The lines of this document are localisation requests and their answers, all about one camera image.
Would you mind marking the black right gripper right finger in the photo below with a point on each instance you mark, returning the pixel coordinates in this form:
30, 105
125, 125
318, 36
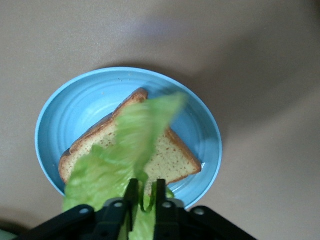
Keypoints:
195, 225

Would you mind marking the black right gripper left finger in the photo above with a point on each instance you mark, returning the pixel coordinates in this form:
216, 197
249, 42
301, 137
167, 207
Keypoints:
75, 225

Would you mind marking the light bread slice brown crust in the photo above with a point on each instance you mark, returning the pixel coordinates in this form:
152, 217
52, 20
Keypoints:
170, 160

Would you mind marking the green lettuce leaf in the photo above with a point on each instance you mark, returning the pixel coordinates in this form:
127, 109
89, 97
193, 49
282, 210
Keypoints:
130, 130

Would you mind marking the blue round plate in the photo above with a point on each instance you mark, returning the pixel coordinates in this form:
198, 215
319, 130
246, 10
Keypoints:
82, 100

